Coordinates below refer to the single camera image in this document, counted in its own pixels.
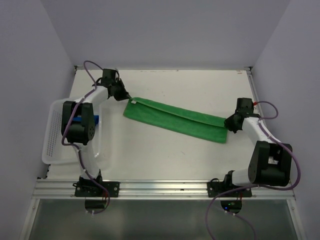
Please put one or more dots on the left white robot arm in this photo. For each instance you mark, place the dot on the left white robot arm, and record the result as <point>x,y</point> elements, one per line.
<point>78,126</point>

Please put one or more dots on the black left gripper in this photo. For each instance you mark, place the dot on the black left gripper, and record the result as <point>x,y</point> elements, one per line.
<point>124,95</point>

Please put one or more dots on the green towel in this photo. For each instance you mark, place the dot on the green towel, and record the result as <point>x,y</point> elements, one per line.
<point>191,123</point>

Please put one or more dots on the blue towel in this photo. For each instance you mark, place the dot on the blue towel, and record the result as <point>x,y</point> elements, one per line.
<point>89,118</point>

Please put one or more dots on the white perforated plastic basket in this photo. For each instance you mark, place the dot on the white perforated plastic basket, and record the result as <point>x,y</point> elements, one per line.
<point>53,152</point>

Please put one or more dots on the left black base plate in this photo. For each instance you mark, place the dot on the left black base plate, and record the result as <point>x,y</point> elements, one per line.
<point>88,189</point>

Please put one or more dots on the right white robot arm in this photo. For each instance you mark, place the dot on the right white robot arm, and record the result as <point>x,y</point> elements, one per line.
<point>270,163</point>

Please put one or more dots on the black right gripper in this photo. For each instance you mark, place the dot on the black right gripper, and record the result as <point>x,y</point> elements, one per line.
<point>229,125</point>

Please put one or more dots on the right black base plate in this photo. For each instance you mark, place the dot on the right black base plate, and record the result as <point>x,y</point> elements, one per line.
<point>215,187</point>

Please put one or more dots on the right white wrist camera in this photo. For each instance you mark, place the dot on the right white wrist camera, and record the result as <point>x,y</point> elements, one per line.
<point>255,105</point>

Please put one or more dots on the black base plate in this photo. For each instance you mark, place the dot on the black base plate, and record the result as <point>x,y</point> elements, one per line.
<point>215,187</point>
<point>88,189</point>

